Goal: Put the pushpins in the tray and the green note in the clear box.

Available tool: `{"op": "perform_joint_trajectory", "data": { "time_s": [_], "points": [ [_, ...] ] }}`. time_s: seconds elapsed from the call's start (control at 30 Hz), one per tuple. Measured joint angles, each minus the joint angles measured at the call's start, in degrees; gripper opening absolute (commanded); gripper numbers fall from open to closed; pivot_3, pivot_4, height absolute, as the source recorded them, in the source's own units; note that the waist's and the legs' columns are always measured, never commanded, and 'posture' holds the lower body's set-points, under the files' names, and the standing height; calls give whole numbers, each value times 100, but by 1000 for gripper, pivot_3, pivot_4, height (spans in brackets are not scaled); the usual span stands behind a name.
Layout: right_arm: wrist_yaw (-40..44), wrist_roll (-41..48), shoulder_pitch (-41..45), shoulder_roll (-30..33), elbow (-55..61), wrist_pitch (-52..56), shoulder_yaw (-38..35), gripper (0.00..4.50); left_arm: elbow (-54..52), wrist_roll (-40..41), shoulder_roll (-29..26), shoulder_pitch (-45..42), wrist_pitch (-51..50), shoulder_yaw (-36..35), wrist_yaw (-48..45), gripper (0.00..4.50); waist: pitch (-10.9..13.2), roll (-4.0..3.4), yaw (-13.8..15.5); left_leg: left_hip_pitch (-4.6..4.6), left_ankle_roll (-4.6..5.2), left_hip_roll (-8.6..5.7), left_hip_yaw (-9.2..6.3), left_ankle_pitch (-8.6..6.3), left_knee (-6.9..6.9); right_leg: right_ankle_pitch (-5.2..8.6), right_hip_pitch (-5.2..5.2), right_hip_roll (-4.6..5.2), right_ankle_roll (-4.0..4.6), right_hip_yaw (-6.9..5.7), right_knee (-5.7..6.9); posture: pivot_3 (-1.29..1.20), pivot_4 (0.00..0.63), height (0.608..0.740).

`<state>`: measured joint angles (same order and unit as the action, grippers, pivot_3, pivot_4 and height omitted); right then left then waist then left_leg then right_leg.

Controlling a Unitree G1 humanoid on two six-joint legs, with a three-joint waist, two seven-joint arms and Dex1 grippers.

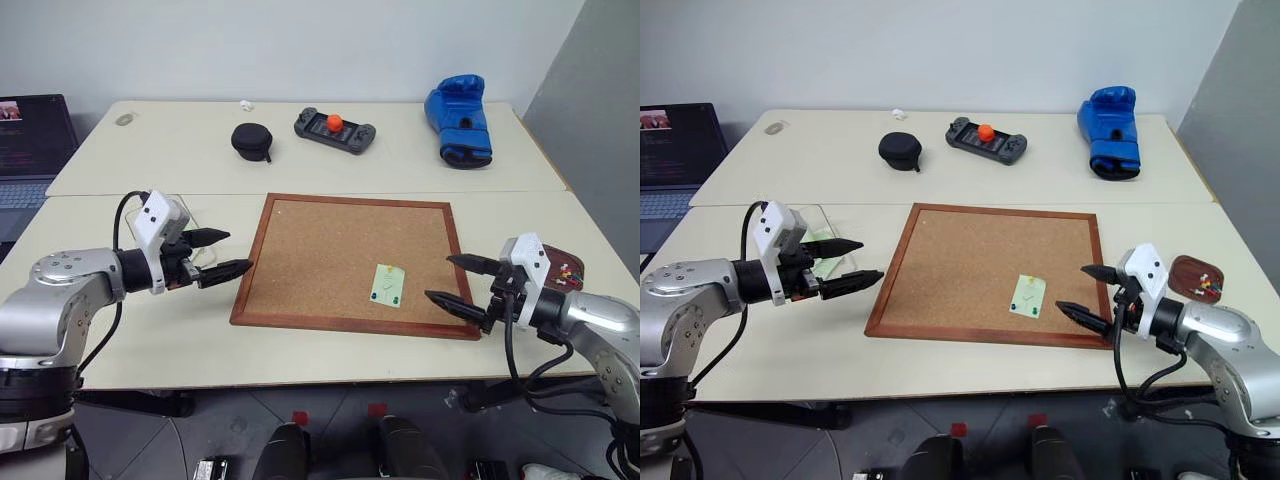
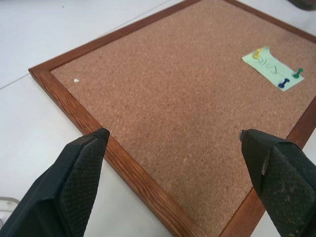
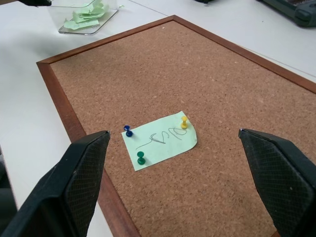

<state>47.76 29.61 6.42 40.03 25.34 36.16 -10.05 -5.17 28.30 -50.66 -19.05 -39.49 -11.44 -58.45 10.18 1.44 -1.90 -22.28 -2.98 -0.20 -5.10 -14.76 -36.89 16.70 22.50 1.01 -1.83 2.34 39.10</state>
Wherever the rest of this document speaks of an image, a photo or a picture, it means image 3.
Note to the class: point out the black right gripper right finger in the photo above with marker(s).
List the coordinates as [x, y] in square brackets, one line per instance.
[284, 182]

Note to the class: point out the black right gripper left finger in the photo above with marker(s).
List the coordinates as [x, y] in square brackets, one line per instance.
[61, 187]

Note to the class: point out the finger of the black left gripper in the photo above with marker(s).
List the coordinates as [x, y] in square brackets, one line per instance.
[37, 2]

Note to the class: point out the blue push pin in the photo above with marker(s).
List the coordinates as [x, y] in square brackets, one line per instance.
[129, 133]

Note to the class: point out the light green paper note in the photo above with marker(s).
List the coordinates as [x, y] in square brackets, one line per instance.
[172, 150]

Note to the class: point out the green push pin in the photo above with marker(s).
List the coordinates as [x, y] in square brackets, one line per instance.
[141, 161]

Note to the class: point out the yellow push pin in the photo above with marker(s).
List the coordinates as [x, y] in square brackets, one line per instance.
[184, 125]

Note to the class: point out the green paper scrap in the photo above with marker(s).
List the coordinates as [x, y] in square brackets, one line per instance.
[97, 10]
[79, 24]

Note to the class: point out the clear plastic container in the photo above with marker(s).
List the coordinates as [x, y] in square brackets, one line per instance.
[108, 20]

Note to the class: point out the black object at table edge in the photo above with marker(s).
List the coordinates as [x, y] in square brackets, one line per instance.
[203, 1]

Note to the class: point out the cork board with wooden frame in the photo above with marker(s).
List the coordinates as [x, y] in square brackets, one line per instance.
[172, 74]

